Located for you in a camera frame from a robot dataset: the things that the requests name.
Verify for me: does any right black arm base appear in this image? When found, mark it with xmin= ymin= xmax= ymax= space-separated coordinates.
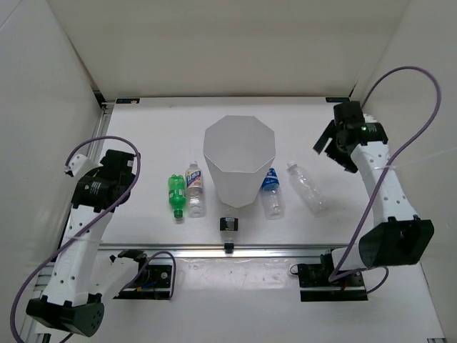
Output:
xmin=289 ymin=254 xmax=368 ymax=302

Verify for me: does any clear bottle blue label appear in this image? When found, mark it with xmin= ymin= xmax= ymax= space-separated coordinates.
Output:
xmin=260 ymin=168 xmax=285 ymax=220

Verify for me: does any green plastic bottle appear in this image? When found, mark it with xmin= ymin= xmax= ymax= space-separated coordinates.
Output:
xmin=168 ymin=174 xmax=186 ymax=219

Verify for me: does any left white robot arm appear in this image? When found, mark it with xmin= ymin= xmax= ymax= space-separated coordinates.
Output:
xmin=26 ymin=150 xmax=150 ymax=337

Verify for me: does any clear bottle white orange label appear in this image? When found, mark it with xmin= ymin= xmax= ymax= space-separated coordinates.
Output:
xmin=184 ymin=161 xmax=206 ymax=218

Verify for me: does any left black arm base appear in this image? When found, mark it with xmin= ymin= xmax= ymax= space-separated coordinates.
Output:
xmin=116 ymin=261 xmax=176 ymax=301

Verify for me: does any aluminium rail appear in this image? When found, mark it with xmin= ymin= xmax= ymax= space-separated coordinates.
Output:
xmin=96 ymin=243 xmax=403 ymax=259
xmin=87 ymin=102 xmax=115 ymax=161

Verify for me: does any white octagonal plastic bin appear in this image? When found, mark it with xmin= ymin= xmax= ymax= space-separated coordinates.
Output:
xmin=203 ymin=115 xmax=276 ymax=208

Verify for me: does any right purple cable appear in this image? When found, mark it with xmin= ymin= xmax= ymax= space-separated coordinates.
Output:
xmin=330 ymin=66 xmax=442 ymax=292

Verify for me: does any aluminium left rail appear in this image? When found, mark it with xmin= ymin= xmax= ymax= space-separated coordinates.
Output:
xmin=87 ymin=102 xmax=115 ymax=161

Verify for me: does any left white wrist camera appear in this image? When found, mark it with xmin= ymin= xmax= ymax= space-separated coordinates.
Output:
xmin=64 ymin=154 xmax=88 ymax=177

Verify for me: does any aluminium front rail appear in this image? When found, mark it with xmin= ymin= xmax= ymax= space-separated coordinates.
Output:
xmin=96 ymin=243 xmax=403 ymax=259

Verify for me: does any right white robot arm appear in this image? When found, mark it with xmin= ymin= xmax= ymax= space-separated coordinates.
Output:
xmin=313 ymin=101 xmax=434 ymax=286

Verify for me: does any clear unlabelled plastic bottle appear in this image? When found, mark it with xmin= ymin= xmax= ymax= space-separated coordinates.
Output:
xmin=287 ymin=161 xmax=327 ymax=217

